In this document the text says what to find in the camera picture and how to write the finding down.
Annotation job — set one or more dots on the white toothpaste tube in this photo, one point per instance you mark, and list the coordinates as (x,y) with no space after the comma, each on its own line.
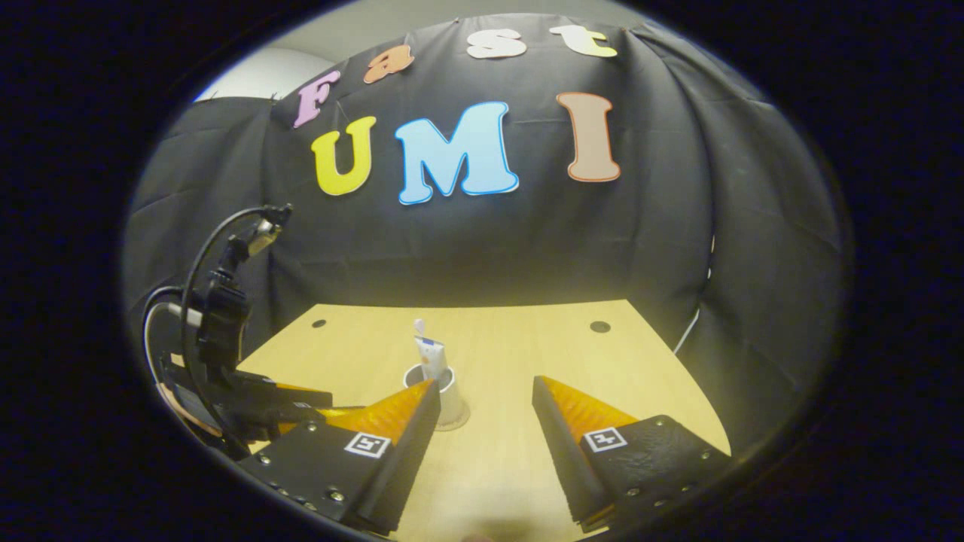
(431,361)

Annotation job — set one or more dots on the round cork coaster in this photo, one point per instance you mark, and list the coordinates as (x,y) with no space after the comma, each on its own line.
(463,419)

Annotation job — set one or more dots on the pink and white toothbrush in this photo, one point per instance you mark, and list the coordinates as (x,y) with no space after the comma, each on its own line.
(419,327)

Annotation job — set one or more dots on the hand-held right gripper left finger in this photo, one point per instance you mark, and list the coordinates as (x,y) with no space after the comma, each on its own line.
(410,459)

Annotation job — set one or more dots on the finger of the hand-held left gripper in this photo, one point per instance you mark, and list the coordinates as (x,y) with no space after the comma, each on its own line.
(294,397)
(290,421)

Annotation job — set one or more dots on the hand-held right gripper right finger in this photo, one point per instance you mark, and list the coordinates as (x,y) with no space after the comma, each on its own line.
(561,452)

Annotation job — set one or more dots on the wooden desktop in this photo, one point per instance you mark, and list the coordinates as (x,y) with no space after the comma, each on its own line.
(512,354)

